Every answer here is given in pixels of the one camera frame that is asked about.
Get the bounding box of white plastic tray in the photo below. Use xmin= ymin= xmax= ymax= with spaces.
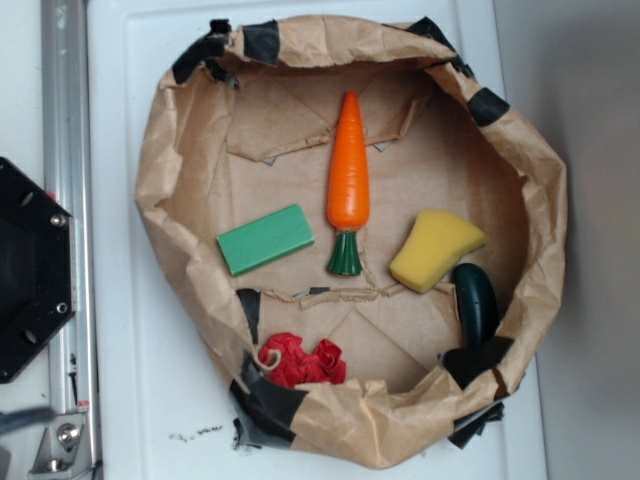
xmin=87 ymin=1 xmax=547 ymax=479

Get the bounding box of aluminium frame rail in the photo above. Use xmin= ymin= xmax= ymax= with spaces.
xmin=29 ymin=1 xmax=103 ymax=479

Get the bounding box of yellow sponge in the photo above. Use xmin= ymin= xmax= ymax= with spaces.
xmin=390 ymin=209 xmax=488 ymax=293

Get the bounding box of brown paper bag tray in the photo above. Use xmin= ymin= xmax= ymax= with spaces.
xmin=135 ymin=16 xmax=567 ymax=469

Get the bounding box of orange toy carrot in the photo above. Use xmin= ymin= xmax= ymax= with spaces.
xmin=326 ymin=91 xmax=370 ymax=276

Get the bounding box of dark green toy cucumber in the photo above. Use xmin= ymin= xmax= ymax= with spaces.
xmin=453 ymin=263 xmax=499 ymax=348

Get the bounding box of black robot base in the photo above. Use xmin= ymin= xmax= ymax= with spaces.
xmin=1 ymin=158 xmax=74 ymax=384

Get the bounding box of green rectangular block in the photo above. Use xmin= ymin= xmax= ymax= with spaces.
xmin=217 ymin=204 xmax=314 ymax=276

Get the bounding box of crumpled red paper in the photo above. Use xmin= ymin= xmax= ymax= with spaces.
xmin=258 ymin=332 xmax=347 ymax=388

